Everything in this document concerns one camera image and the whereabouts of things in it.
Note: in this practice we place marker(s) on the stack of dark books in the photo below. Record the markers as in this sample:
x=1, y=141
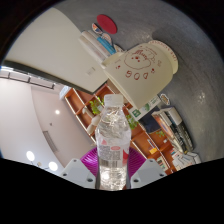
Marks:
x=175, y=128

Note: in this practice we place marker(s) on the orange wooden shelf unit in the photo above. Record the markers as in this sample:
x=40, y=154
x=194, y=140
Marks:
x=143, y=140

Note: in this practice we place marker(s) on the recessed ceiling spotlight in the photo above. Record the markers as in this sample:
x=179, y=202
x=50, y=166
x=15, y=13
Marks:
x=57, y=112

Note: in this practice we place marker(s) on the dark navy chair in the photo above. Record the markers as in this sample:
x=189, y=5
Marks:
x=150, y=124

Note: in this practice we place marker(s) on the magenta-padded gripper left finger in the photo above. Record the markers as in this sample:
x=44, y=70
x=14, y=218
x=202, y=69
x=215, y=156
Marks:
x=76, y=172

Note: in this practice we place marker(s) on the stack of colourful books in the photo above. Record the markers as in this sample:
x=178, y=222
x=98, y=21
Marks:
x=186, y=160

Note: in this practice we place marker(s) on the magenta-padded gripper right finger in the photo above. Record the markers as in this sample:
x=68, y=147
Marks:
x=148, y=172

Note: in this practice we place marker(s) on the cream mug with red drawing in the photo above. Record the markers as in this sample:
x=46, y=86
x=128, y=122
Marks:
x=143, y=70

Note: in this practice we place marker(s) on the stack of white boxes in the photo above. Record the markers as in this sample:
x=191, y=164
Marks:
x=96, y=45

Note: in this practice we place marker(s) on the branched ceiling lamp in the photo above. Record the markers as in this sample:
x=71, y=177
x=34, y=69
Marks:
x=41, y=160

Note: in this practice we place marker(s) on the clear plastic water bottle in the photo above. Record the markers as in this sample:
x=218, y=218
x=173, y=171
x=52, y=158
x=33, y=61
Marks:
x=112, y=136

